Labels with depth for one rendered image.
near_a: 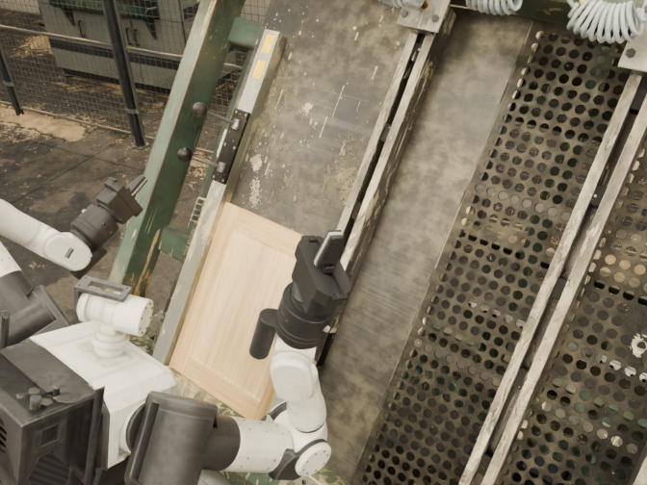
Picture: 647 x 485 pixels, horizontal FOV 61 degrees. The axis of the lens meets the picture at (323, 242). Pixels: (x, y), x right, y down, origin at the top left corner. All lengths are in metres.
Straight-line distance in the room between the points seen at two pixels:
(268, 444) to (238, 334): 0.49
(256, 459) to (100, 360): 0.32
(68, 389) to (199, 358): 0.64
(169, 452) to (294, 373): 0.22
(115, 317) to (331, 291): 0.40
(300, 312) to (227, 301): 0.68
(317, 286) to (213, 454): 0.34
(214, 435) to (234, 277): 0.62
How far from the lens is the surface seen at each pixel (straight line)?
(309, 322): 0.82
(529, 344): 1.13
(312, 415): 1.05
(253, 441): 1.01
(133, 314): 0.99
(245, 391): 1.47
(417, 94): 1.28
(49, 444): 0.96
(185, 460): 0.91
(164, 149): 1.66
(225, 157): 1.50
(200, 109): 1.45
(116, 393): 0.97
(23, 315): 1.20
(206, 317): 1.54
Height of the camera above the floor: 2.08
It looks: 37 degrees down
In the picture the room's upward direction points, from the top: straight up
